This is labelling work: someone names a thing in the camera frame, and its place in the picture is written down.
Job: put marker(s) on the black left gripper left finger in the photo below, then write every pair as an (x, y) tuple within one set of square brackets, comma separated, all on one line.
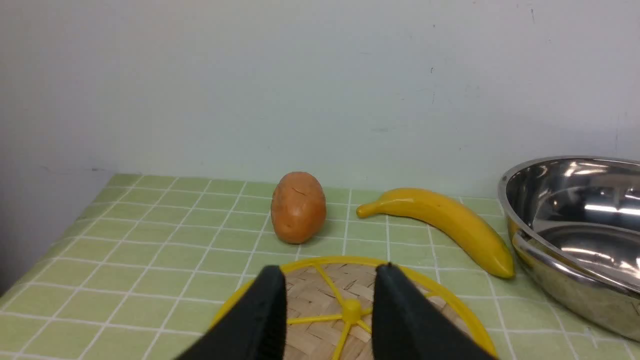
[(254, 328)]

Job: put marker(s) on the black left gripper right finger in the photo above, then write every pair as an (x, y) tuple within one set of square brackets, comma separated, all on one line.
[(406, 326)]

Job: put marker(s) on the yellow rimmed woven steamer lid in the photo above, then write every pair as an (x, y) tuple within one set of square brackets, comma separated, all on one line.
[(329, 301)]

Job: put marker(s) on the stainless steel pot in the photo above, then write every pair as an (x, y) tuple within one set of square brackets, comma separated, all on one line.
[(574, 223)]

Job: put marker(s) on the yellow banana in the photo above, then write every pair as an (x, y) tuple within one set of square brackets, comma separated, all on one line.
[(464, 227)]

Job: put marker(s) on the green checkered tablecloth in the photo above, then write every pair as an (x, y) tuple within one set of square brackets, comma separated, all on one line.
[(148, 264)]

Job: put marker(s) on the brown potato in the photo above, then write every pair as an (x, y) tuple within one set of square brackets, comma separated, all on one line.
[(298, 208)]

